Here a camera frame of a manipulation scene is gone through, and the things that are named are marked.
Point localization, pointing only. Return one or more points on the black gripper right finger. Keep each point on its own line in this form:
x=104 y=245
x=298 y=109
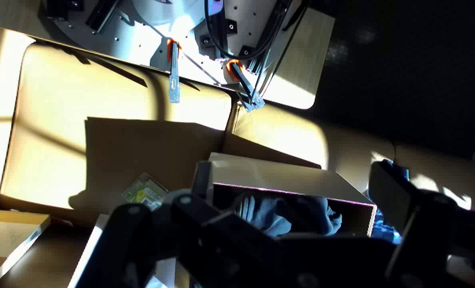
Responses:
x=422 y=234

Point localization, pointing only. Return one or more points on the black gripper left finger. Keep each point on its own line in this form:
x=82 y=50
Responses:
x=125 y=241

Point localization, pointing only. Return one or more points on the clear bottle with blue label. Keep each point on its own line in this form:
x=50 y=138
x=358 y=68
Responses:
x=387 y=229

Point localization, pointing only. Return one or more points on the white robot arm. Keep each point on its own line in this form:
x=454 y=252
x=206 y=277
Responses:
x=162 y=10

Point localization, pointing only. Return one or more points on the white flat box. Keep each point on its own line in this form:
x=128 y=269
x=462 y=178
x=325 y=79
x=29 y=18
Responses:
x=6 y=241

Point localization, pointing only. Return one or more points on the white cardboard box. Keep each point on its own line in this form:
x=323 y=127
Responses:
x=278 y=177

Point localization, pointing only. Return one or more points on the white flat panel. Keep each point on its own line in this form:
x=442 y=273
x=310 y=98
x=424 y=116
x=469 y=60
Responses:
x=90 y=245

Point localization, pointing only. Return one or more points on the green yellow plastic packet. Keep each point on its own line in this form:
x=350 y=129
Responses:
x=144 y=193

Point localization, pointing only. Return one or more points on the flat brown cardboard sheet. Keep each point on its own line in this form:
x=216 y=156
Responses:
x=141 y=149

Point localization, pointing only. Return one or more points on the dark blue clothing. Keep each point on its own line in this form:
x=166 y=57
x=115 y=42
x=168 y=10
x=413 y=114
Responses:
x=278 y=217

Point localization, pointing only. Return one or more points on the orange blue bar clamp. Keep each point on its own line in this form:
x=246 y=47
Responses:
x=173 y=74
x=243 y=81

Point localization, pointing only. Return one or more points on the grey metal mounting plate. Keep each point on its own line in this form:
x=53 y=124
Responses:
x=114 y=42

